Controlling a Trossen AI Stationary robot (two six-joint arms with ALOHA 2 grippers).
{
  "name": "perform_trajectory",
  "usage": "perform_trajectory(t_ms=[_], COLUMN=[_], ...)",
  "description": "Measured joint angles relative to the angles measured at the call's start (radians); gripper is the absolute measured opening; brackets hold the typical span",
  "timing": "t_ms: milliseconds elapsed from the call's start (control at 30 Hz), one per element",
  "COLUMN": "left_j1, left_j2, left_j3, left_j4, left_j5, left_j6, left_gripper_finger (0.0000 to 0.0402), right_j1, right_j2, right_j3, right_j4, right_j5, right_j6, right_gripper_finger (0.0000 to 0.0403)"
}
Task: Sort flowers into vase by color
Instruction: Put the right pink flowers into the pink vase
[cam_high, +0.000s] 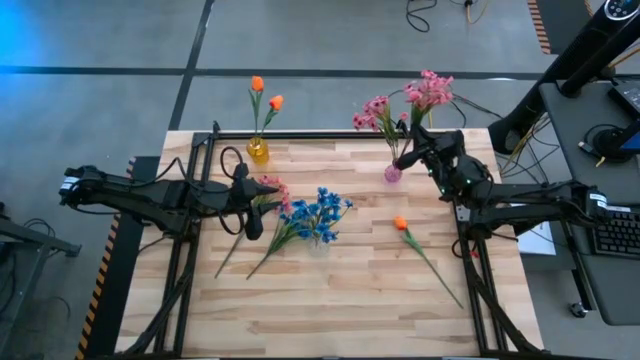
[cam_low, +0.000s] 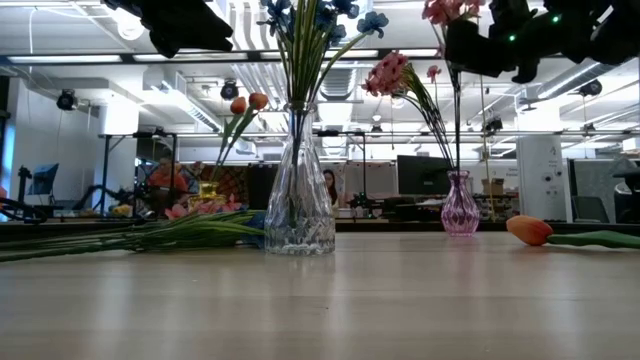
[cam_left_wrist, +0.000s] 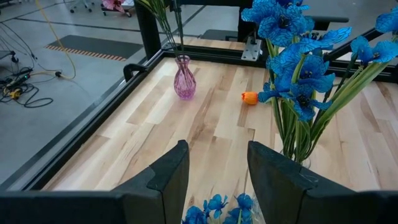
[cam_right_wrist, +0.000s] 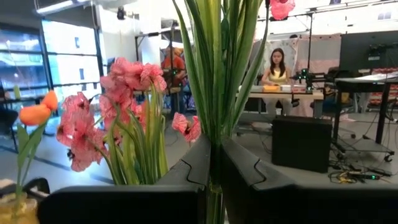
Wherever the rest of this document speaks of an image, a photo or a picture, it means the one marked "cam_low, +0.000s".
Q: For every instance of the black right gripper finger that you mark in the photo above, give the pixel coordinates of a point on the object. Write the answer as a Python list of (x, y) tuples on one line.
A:
[(475, 47)]

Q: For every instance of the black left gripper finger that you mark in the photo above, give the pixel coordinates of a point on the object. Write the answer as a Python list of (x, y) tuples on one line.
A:
[(195, 27)]

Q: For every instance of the orange artificial tulip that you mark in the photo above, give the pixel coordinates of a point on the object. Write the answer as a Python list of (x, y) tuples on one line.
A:
[(258, 100), (530, 230), (238, 105)]

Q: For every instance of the blue artificial flower bunch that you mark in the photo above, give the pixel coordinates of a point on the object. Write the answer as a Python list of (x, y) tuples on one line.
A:
[(302, 70), (256, 222)]

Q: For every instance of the clear ribbed glass vase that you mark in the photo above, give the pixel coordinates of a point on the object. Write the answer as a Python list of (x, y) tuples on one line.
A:
[(300, 225)]

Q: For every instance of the background black robot arm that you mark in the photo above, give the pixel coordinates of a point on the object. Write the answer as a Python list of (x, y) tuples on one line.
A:
[(95, 190)]

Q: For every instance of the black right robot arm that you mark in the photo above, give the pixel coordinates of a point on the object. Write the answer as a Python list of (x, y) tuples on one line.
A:
[(610, 30)]

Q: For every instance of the yellow glass vase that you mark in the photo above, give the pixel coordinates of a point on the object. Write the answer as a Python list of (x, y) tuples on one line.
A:
[(209, 190)]

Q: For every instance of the pink glass vase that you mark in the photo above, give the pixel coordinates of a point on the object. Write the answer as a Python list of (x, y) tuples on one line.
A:
[(460, 210)]

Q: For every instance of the white column with sockets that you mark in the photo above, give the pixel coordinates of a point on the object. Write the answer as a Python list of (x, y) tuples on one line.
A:
[(542, 170)]

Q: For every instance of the black computer monitor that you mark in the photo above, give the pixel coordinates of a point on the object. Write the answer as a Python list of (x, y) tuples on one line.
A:
[(425, 175)]

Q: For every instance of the cardboard box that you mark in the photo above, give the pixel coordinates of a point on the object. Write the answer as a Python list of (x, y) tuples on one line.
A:
[(495, 187)]

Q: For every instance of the grey cubicle partition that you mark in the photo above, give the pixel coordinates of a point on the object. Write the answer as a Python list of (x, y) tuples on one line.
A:
[(595, 182)]

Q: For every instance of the colourful patterned cloth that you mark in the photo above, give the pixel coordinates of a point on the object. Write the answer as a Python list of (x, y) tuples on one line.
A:
[(235, 182)]

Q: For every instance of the black office chair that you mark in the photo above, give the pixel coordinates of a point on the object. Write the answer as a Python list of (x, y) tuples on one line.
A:
[(627, 200)]

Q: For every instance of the blue-lit monitor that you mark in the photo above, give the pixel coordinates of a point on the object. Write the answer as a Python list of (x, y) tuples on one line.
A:
[(44, 177)]

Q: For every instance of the silver ceiling duct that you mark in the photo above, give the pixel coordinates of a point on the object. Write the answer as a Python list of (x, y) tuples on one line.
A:
[(565, 82)]

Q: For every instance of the black overhead frame bar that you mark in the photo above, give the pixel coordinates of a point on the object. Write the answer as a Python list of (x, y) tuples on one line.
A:
[(127, 57)]

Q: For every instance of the black ceiling-mounted camera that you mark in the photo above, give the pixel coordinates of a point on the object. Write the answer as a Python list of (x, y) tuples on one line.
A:
[(492, 125), (230, 91), (67, 100), (590, 87)]

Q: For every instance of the black metal stand frame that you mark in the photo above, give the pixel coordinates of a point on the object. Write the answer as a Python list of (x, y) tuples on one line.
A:
[(105, 170)]

